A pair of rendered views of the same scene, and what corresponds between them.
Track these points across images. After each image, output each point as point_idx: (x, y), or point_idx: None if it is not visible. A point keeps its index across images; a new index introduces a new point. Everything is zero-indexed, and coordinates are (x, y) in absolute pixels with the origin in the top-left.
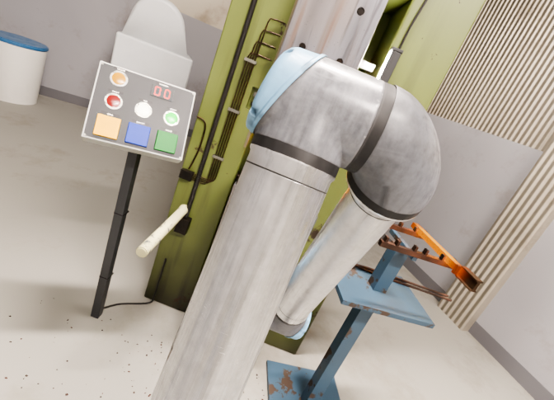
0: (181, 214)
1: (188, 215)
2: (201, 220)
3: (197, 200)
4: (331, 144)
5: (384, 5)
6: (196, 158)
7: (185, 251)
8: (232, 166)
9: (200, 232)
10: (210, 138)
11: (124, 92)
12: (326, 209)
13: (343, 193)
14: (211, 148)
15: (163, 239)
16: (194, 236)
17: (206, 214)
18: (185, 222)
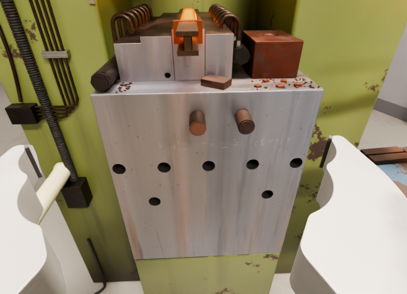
0: (54, 187)
1: (76, 176)
2: (102, 174)
3: (74, 147)
4: None
5: None
6: (21, 75)
7: (108, 221)
8: (94, 59)
9: (111, 190)
10: (10, 17)
11: None
12: (308, 65)
13: (337, 17)
14: (33, 41)
15: (68, 219)
16: (107, 198)
17: (103, 162)
18: (75, 190)
